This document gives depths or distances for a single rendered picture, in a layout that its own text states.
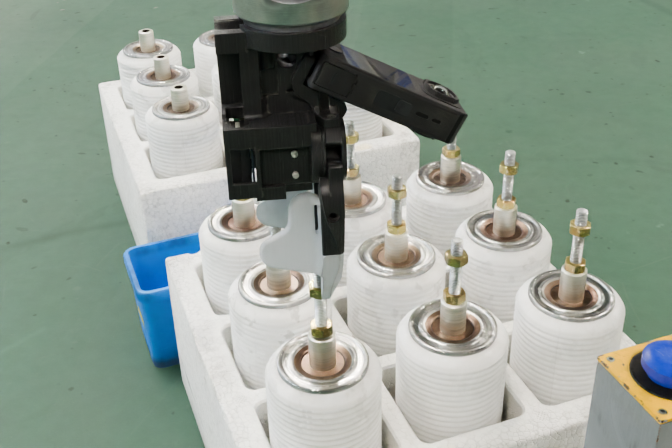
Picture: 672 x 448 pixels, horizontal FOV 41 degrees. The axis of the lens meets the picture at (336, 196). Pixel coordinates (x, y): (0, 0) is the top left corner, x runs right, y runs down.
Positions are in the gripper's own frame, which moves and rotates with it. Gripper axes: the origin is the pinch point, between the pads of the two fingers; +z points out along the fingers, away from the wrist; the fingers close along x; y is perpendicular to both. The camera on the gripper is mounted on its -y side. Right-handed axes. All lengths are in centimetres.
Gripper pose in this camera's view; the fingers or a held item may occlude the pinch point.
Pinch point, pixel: (332, 267)
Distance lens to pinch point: 68.1
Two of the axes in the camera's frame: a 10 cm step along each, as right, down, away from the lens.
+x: 1.2, 4.9, -8.6
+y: -9.9, 0.8, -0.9
